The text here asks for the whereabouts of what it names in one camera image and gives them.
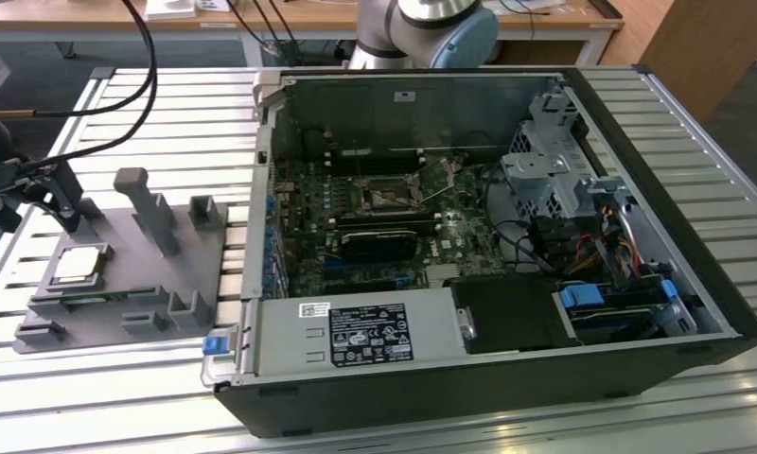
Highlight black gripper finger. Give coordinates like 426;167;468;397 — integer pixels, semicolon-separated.
0;188;26;234
22;160;83;233

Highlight silver CPU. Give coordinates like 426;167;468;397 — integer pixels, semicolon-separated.
55;245;107;281

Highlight metal socket cover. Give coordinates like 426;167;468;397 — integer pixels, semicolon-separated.
415;153;466;193

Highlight CPU socket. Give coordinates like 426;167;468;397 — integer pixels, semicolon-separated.
359;175;426;215

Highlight grey parts rack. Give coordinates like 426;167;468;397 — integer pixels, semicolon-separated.
12;166;230;355

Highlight green RAM stick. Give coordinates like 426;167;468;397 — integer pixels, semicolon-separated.
62;291;134;304

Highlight wooden desk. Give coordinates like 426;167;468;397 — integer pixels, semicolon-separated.
0;0;627;67

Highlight plain white box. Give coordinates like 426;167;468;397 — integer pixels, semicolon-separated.
146;0;199;21

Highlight blue case latch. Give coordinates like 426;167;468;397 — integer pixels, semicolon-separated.
202;333;235;356

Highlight silver power supply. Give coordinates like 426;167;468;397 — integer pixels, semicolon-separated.
243;288;475;379

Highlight black graphics card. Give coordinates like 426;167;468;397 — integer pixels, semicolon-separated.
338;229;422;261

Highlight small silver heatsink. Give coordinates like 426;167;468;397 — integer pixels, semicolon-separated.
427;265;466;288

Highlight green motherboard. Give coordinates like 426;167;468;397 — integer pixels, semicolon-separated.
271;150;501;299

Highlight black PC case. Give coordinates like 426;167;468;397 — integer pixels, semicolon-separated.
212;64;757;439

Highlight silver metal drive cage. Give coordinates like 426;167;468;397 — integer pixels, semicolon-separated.
499;92;593;222

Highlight blue disk carrier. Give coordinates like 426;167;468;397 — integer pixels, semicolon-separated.
558;282;607;311

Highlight white papers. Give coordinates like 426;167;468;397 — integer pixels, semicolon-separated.
521;0;586;13

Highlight black hard disk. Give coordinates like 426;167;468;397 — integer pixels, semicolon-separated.
567;302;665;344

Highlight wooden cabinet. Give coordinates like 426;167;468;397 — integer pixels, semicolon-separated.
599;0;757;124

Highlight black cable copper gland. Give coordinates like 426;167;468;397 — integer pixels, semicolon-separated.
0;61;159;120

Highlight black camera cable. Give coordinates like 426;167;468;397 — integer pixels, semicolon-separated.
12;0;159;166

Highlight yellow wire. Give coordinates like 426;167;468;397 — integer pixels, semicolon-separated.
567;253;607;275

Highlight orange wire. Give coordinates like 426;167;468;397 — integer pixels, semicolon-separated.
618;238;643;273

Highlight silver disk bay frame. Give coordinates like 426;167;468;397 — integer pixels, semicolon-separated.
581;177;699;338

